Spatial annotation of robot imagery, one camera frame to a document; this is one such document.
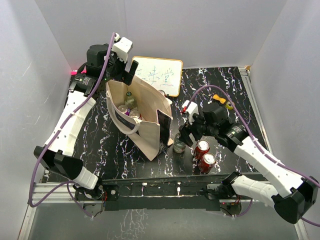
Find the yellow bone-shaped toy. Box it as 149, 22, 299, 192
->
212, 94, 227, 104

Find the cream canvas tote bag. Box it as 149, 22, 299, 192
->
105, 76, 174, 161

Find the small whiteboard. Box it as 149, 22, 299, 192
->
132, 56, 183, 97

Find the red cola can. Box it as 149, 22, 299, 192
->
193, 139, 210, 160
158, 90, 170, 97
198, 152, 216, 174
129, 110, 142, 120

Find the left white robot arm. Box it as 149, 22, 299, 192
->
33, 41, 138, 200

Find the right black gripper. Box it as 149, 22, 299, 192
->
179, 111, 218, 146

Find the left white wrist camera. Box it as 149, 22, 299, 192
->
111, 33, 133, 63

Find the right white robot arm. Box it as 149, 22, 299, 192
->
179, 100, 318, 224

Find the clear glass bottle green cap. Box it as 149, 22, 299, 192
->
124, 91, 138, 110

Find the aluminium frame rail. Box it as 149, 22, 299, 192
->
33, 66, 317, 224

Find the yellow tape roll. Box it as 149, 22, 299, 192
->
225, 101, 234, 110

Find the red cola can front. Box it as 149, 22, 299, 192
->
198, 152, 216, 174

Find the red cola can behind bag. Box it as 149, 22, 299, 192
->
158, 90, 170, 97

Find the clear glass bottle on table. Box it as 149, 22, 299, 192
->
173, 132, 186, 154

